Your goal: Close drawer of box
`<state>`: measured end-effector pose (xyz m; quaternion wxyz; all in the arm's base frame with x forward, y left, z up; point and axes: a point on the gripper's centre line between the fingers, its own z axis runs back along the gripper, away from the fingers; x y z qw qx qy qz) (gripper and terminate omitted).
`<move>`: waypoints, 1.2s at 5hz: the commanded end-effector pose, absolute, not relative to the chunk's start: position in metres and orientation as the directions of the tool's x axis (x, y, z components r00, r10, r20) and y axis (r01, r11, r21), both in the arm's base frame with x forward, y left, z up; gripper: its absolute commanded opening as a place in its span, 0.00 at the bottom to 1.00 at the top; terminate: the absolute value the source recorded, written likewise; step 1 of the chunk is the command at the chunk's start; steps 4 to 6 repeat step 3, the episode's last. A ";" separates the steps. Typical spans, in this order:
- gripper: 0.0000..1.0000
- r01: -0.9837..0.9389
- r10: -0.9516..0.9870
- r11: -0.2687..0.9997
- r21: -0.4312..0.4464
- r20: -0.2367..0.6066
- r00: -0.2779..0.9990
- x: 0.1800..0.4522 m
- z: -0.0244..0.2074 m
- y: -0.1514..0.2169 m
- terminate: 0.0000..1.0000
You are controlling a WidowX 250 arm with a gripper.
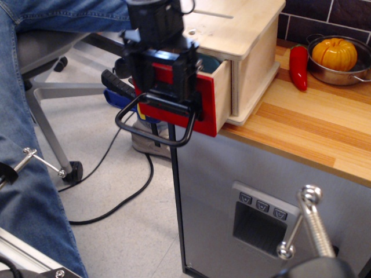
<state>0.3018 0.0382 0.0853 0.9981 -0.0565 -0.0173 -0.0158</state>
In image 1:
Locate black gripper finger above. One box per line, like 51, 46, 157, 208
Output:
127, 54, 155, 93
172, 52, 202, 103

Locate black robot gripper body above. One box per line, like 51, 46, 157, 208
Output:
122, 1, 199, 61

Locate wooden drawer with red front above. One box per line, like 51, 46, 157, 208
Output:
114, 53, 232, 148

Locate light wooden box housing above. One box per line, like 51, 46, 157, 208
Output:
181, 1, 286, 126

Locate light blue ceramic bowl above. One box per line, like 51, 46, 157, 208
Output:
198, 53, 221, 74

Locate blue clamp with black pad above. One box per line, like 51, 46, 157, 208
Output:
101, 69, 160, 135

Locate beige shoe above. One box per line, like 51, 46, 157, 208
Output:
132, 119, 171, 159

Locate grey office chair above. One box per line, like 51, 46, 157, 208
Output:
17, 31, 123, 184

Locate red chili pepper toy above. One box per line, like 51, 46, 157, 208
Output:
289, 45, 308, 91

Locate silver clamp screw left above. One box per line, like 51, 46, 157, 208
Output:
1, 148, 67, 189

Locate silver clamp screw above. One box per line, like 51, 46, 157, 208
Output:
272, 184, 358, 278
1, 148, 67, 189

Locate grey metal cabinet front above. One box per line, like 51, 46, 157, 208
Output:
172, 131, 370, 277

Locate orange pumpkin toy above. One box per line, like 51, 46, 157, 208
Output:
311, 38, 358, 72

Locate stainless steel pot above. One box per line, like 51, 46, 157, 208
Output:
307, 35, 370, 86

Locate person leg in blue jeans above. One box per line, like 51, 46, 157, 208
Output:
1, 1, 130, 277

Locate silver clamp screw right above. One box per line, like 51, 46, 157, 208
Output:
272, 184, 358, 278

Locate black floor cable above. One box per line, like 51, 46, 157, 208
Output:
57, 115, 154, 226

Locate aluminium frame profile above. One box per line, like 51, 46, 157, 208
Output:
1, 228, 80, 277

